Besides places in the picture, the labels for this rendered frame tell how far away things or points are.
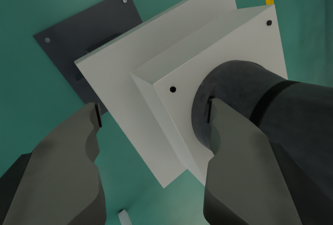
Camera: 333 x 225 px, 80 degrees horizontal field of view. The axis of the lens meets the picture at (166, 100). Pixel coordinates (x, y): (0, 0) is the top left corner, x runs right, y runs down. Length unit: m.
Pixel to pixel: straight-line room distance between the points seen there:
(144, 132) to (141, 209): 1.28
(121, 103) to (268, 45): 0.26
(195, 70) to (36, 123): 0.97
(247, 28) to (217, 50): 0.06
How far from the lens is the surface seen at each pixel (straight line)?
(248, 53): 0.35
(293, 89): 0.25
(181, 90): 0.28
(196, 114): 0.28
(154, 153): 0.42
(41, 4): 1.08
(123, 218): 1.52
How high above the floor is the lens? 1.07
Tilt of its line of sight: 57 degrees down
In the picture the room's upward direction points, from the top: 121 degrees clockwise
